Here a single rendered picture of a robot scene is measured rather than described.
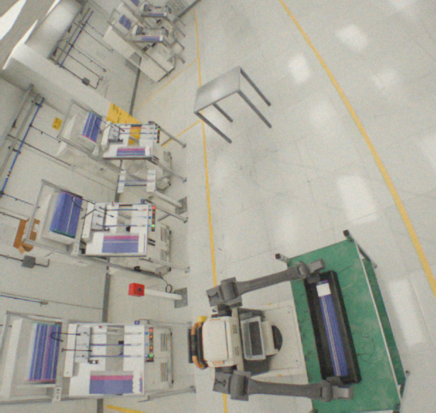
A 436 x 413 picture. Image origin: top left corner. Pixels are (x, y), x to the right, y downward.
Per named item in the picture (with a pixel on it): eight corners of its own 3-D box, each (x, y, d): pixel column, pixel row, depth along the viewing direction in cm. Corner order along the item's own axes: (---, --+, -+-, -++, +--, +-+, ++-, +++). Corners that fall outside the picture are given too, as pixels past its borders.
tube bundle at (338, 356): (317, 283, 147) (315, 282, 145) (328, 280, 144) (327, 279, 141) (336, 375, 121) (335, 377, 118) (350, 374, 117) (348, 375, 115)
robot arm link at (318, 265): (293, 263, 126) (299, 280, 122) (314, 253, 121) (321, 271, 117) (301, 263, 135) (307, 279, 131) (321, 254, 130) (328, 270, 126)
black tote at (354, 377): (308, 280, 152) (301, 277, 145) (336, 272, 144) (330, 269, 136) (328, 382, 122) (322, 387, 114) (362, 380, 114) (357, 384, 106)
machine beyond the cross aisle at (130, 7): (186, 22, 728) (138, -28, 596) (187, 35, 684) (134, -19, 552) (155, 50, 794) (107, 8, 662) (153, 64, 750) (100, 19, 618)
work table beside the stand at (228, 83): (272, 127, 350) (238, 89, 295) (229, 143, 391) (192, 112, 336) (270, 103, 370) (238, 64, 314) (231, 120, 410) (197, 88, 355)
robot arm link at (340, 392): (318, 379, 99) (318, 402, 94) (346, 380, 92) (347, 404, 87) (327, 380, 106) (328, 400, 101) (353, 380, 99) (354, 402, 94)
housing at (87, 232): (98, 206, 329) (94, 201, 317) (92, 242, 303) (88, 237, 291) (91, 206, 328) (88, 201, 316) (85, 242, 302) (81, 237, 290)
